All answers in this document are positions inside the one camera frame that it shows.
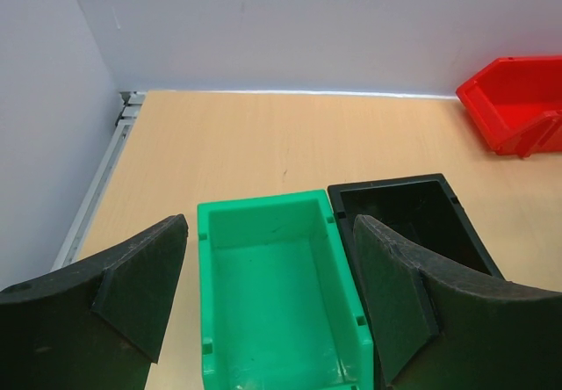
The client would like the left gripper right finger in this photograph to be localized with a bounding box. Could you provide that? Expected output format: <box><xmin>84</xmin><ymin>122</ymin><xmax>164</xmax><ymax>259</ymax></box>
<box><xmin>354</xmin><ymin>215</ymin><xmax>561</xmax><ymax>389</ymax></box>

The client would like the green plastic bin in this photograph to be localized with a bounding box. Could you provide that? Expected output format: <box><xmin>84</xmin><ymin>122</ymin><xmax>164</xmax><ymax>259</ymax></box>
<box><xmin>197</xmin><ymin>190</ymin><xmax>374</xmax><ymax>389</ymax></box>

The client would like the red plastic bin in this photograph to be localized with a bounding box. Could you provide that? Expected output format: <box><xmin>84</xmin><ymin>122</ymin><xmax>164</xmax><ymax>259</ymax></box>
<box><xmin>456</xmin><ymin>55</ymin><xmax>561</xmax><ymax>158</ymax></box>

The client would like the aluminium table side frame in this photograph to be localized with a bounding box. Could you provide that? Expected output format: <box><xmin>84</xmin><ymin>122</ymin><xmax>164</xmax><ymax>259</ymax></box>
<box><xmin>51</xmin><ymin>91</ymin><xmax>148</xmax><ymax>271</ymax></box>

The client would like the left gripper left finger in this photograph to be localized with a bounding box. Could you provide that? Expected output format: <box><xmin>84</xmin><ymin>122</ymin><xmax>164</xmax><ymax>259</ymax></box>
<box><xmin>1</xmin><ymin>214</ymin><xmax>188</xmax><ymax>389</ymax></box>

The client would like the black plastic bin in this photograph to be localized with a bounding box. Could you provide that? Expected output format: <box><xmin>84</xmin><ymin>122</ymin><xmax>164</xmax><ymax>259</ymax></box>
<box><xmin>328</xmin><ymin>172</ymin><xmax>506</xmax><ymax>390</ymax></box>

